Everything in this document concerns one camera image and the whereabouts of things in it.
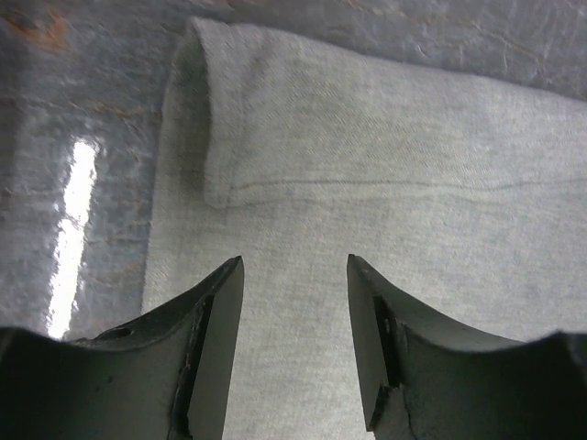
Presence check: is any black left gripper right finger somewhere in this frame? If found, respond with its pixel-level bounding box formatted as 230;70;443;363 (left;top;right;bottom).
347;255;586;439

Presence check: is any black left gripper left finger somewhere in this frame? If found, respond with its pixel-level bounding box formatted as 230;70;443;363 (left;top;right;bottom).
1;258;244;439

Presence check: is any grey cloth napkin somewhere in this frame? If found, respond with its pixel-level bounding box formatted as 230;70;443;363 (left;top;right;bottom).
143;18;586;439

